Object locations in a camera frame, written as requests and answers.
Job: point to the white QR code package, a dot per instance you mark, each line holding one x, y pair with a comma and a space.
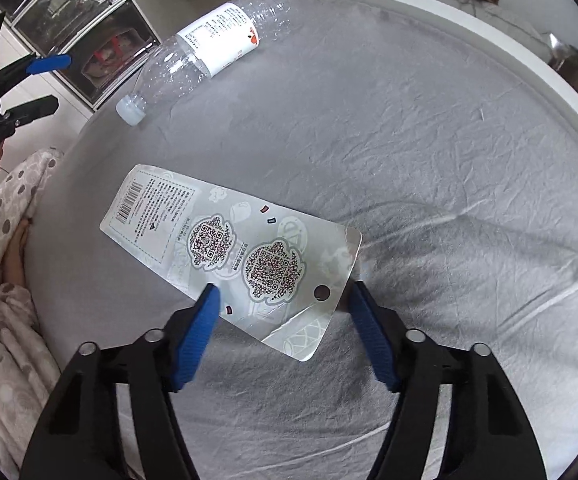
219, 240

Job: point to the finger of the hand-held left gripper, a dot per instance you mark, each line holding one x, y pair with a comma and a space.
31, 109
44, 64

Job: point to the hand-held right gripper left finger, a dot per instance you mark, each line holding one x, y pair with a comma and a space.
190, 341

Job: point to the light grey storage bag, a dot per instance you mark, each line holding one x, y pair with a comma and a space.
469, 5

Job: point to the grey bed sheet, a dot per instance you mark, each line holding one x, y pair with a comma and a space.
419, 185

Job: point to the clear plastic bottle white label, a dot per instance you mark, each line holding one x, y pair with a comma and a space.
219, 30

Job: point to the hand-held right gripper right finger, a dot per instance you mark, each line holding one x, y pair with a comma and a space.
374, 341

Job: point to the stack of clear storage boxes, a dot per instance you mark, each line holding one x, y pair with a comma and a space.
84, 20

